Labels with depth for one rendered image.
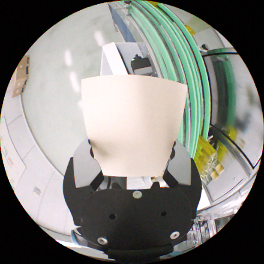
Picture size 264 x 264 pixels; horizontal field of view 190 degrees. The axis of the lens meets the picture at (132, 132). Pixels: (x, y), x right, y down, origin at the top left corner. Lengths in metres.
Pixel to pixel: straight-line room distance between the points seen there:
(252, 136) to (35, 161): 3.84
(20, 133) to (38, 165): 1.21
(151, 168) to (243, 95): 0.45
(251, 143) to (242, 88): 0.22
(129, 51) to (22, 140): 3.42
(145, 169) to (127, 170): 0.03
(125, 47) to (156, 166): 0.53
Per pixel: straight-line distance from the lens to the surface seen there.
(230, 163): 0.55
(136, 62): 0.40
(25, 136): 3.48
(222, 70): 0.49
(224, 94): 0.50
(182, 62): 0.36
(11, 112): 3.71
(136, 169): 0.15
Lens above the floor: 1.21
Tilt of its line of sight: 61 degrees down
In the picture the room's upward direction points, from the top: 177 degrees clockwise
